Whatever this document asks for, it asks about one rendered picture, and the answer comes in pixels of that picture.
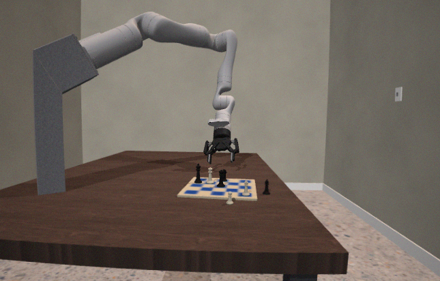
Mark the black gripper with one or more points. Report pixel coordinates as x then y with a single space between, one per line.
221 142

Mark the blue and cream chessboard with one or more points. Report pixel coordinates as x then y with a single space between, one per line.
205 190

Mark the white pawn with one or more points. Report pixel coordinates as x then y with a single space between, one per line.
229 202

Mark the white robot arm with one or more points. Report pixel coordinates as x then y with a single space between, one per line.
116 43

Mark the white chess piece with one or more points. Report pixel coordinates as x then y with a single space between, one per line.
210 181
245 193

